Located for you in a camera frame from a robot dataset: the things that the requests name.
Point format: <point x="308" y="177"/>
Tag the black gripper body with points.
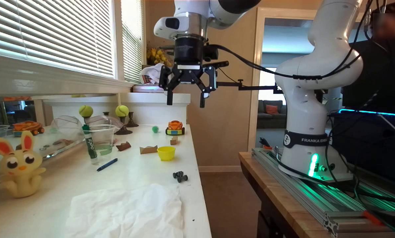
<point x="191" y="50"/>

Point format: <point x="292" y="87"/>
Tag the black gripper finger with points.
<point x="169" y="79"/>
<point x="209" y="79"/>

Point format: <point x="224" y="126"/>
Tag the black toy car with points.
<point x="180" y="176"/>

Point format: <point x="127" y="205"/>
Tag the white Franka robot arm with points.
<point x="311" y="87"/>

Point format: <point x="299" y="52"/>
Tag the orange toy car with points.
<point x="175" y="128"/>

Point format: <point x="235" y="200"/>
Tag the yellow bunny toy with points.
<point x="19" y="169"/>

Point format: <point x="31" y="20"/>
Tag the white plastic bag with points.
<point x="155" y="74"/>

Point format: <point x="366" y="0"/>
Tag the dark yellow ornament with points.
<point x="158" y="55"/>

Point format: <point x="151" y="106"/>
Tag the small white window blind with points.
<point x="131" y="53"/>

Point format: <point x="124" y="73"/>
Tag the green pom pom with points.
<point x="155" y="130"/>

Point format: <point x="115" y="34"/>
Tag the yellow-green tennis ball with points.
<point x="122" y="110"/>

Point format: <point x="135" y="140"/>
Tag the light tan wooden block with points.
<point x="175" y="140"/>

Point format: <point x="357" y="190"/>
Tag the grey sofa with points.
<point x="271" y="115"/>

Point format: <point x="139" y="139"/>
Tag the medium brown wooden block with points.
<point x="148" y="149"/>

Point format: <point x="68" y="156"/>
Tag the yellow plastic cup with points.
<point x="165" y="153"/>

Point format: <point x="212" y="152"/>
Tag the clear plastic cup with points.
<point x="106" y="140"/>

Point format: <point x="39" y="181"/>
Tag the green marker pen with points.
<point x="91" y="147"/>

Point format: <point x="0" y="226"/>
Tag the black marker pen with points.
<point x="107" y="164"/>

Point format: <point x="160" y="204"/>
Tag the clear plastic bag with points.
<point x="66" y="127"/>

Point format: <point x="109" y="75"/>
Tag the large white window blind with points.
<point x="47" y="34"/>

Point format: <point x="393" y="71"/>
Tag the white crumpled cloth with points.
<point x="126" y="211"/>

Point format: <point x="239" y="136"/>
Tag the wooden workbench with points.
<point x="284" y="206"/>

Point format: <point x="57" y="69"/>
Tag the black computer case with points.
<point x="369" y="145"/>

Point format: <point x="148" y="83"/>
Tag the black monitor screen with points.
<point x="382" y="74"/>

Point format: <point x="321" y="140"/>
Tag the person with dark hair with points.
<point x="393" y="21"/>

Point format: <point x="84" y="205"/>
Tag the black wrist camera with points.
<point x="210" y="52"/>

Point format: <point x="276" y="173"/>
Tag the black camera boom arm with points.
<point x="258" y="86"/>

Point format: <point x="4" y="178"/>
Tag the aluminium rail frame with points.
<point x="320" y="198"/>

